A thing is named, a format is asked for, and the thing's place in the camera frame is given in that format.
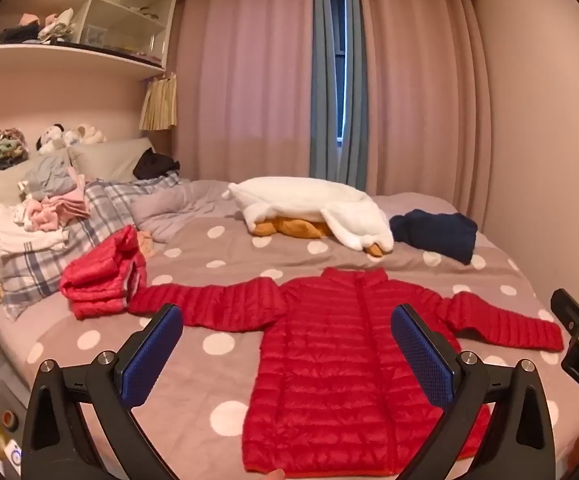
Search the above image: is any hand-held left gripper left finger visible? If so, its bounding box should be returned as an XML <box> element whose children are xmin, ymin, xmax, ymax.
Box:
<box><xmin>22</xmin><ymin>303</ymin><xmax>184</xmax><ymax>480</ymax></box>

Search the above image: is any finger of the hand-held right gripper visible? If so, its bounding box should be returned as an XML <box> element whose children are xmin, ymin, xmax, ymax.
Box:
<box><xmin>551</xmin><ymin>288</ymin><xmax>579</xmax><ymax>333</ymax></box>

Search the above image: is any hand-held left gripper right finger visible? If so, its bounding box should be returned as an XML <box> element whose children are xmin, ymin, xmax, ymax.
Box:
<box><xmin>391</xmin><ymin>303</ymin><xmax>556</xmax><ymax>480</ymax></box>

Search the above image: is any red puffer jacket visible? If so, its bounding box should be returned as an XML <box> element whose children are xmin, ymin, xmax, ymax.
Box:
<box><xmin>59</xmin><ymin>225</ymin><xmax>149</xmax><ymax>321</ymax></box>
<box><xmin>128</xmin><ymin>266</ymin><xmax>565</xmax><ymax>478</ymax></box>

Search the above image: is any polka-dot bed blanket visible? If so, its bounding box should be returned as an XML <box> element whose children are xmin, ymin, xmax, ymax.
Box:
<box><xmin>0</xmin><ymin>180</ymin><xmax>579</xmax><ymax>480</ymax></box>

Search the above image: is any folded red puffer jacket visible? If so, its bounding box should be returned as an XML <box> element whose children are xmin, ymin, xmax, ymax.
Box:
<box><xmin>59</xmin><ymin>225</ymin><xmax>149</xmax><ymax>321</ymax></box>

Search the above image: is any peach cloth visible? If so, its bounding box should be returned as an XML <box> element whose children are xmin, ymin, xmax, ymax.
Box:
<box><xmin>136</xmin><ymin>231</ymin><xmax>157</xmax><ymax>259</ymax></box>

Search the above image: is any navy blue cloth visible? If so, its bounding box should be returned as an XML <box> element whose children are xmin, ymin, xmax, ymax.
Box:
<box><xmin>388</xmin><ymin>209</ymin><xmax>479</xmax><ymax>266</ymax></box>

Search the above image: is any lilac duvet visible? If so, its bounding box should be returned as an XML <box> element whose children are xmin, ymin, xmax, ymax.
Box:
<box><xmin>132</xmin><ymin>179</ymin><xmax>250</xmax><ymax>242</ymax></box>

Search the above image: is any plaid quilt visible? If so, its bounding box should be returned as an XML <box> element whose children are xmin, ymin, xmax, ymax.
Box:
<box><xmin>0</xmin><ymin>172</ymin><xmax>185</xmax><ymax>321</ymax></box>

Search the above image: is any white round device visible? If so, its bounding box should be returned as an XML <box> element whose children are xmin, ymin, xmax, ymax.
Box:
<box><xmin>5</xmin><ymin>440</ymin><xmax>23</xmax><ymax>476</ymax></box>

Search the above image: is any white striped cloth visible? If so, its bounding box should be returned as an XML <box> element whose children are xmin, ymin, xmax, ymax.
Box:
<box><xmin>0</xmin><ymin>202</ymin><xmax>70</xmax><ymax>257</ymax></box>

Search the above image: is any black cloth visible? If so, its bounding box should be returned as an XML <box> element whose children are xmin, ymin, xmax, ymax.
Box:
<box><xmin>132</xmin><ymin>148</ymin><xmax>181</xmax><ymax>181</ymax></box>

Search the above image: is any white goose plush toy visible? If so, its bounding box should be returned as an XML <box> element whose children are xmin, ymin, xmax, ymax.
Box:
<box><xmin>228</xmin><ymin>176</ymin><xmax>395</xmax><ymax>259</ymax></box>

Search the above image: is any grey pillow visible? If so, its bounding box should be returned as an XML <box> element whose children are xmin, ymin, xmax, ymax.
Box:
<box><xmin>69</xmin><ymin>137</ymin><xmax>156</xmax><ymax>183</ymax></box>

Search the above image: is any pleated lamp shade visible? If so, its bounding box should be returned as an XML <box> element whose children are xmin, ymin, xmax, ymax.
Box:
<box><xmin>138</xmin><ymin>72</ymin><xmax>177</xmax><ymax>132</ymax></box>

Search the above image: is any patterned fabric bundle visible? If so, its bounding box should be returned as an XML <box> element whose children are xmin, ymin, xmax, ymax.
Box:
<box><xmin>0</xmin><ymin>127</ymin><xmax>31</xmax><ymax>174</ymax></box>

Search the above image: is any pink curtain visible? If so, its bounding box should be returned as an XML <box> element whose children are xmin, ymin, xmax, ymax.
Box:
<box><xmin>172</xmin><ymin>0</ymin><xmax>316</xmax><ymax>184</ymax></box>
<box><xmin>357</xmin><ymin>0</ymin><xmax>493</xmax><ymax>222</ymax></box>

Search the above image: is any blue-grey curtain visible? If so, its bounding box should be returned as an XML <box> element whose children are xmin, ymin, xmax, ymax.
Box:
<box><xmin>309</xmin><ymin>0</ymin><xmax>370</xmax><ymax>193</ymax></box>

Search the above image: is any window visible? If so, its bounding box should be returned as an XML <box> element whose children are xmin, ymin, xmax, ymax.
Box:
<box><xmin>328</xmin><ymin>0</ymin><xmax>347</xmax><ymax>144</ymax></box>

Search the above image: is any white wall shelf unit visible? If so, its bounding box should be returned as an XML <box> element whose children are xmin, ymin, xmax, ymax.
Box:
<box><xmin>0</xmin><ymin>0</ymin><xmax>179</xmax><ymax>81</ymax></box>

